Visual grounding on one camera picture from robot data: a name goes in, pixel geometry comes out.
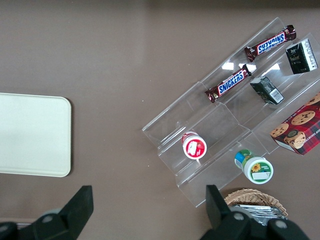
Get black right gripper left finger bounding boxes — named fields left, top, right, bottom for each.
left=0, top=185, right=94, bottom=240

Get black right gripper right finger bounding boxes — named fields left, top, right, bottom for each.
left=199, top=184, right=311, bottom=240

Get small tan wicker basket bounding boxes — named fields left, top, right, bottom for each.
left=223, top=188, right=289, bottom=219

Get white rectangular plastic tray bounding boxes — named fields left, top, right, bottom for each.
left=0, top=92, right=72, bottom=178

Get silver foil packets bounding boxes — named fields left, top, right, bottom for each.
left=229, top=203, right=286, bottom=226

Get green sunflower lid cup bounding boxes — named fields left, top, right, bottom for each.
left=233, top=149, right=274, bottom=185

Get red strawberry yogurt cup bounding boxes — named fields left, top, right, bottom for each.
left=181, top=130, right=208, bottom=160

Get clear acrylic tiered stand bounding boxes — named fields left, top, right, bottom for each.
left=141, top=16, right=320, bottom=209

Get red plaid cookie box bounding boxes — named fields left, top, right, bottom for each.
left=270, top=91, right=320, bottom=156

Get Snickers chocolate bar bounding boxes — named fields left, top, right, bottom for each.
left=244, top=24, right=297, bottom=63
left=204, top=63, right=253, bottom=104

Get dark green small carton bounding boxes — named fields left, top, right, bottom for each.
left=249, top=76, right=285, bottom=105

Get black and white carton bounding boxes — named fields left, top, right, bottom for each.
left=285, top=39, right=319, bottom=75

